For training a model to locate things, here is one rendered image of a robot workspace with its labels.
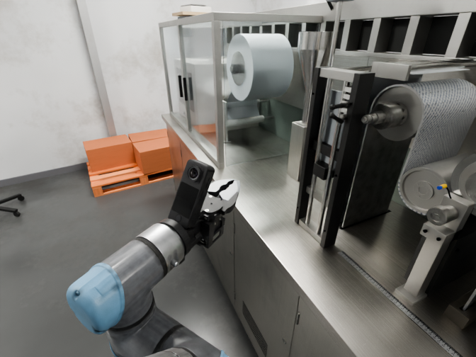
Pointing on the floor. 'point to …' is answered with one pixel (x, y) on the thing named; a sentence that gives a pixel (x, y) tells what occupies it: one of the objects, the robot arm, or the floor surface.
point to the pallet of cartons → (127, 160)
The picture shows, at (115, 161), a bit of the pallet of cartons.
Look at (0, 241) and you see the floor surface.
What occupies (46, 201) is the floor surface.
